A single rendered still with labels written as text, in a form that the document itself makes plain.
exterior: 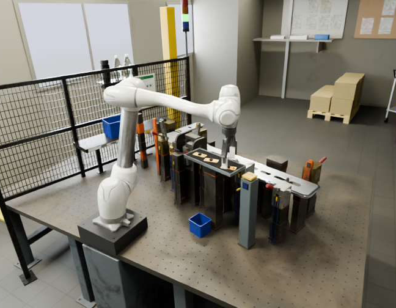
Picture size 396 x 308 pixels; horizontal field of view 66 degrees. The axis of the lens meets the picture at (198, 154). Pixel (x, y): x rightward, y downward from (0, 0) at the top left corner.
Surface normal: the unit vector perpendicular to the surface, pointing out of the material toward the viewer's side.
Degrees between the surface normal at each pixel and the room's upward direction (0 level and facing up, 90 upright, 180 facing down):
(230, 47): 90
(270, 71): 90
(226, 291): 0
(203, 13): 90
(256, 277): 0
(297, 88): 90
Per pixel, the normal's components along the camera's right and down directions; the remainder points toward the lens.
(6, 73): 0.87, 0.18
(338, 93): -0.54, 0.37
